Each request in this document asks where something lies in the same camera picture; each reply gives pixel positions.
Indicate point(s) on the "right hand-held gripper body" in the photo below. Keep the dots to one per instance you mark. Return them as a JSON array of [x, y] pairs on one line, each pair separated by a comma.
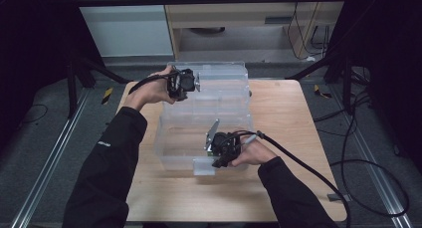
[[225, 145]]

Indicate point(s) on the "black curtain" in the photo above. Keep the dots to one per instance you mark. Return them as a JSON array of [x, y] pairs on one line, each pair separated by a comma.
[[391, 39], [33, 39]]

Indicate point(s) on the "white cabinet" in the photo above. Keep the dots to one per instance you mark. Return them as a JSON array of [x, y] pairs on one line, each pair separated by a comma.
[[126, 29]]

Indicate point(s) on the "metal floor rail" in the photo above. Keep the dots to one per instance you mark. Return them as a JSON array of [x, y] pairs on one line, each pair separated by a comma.
[[373, 168], [40, 184]]

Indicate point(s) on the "black metal stand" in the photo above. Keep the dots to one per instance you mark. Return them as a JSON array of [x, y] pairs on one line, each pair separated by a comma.
[[347, 85], [71, 88]]

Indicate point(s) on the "clear plastic storage box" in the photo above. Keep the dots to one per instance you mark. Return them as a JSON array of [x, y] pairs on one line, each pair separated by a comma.
[[185, 141]]

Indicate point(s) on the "person's right hand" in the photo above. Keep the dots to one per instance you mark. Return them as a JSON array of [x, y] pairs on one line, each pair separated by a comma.
[[255, 153]]

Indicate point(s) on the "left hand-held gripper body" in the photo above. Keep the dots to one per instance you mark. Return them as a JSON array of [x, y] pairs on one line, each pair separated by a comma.
[[184, 80]]

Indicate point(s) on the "black horizontal bar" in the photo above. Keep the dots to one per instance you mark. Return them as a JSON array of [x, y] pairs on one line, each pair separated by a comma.
[[199, 0]]

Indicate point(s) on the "yellow and black floor tape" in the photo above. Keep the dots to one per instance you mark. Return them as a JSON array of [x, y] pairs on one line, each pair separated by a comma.
[[107, 96], [320, 92]]

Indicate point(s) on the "grey tape strip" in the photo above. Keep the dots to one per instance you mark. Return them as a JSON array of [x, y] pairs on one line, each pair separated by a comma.
[[335, 197]]

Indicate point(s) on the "green and white packet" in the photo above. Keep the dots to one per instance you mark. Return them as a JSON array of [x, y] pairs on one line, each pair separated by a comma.
[[209, 152]]

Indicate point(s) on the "person's left hand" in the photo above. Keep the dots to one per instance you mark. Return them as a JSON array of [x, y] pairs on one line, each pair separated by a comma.
[[152, 90]]

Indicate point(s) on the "light wooden desk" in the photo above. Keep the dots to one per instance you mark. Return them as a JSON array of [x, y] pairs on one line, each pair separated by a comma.
[[232, 17]]

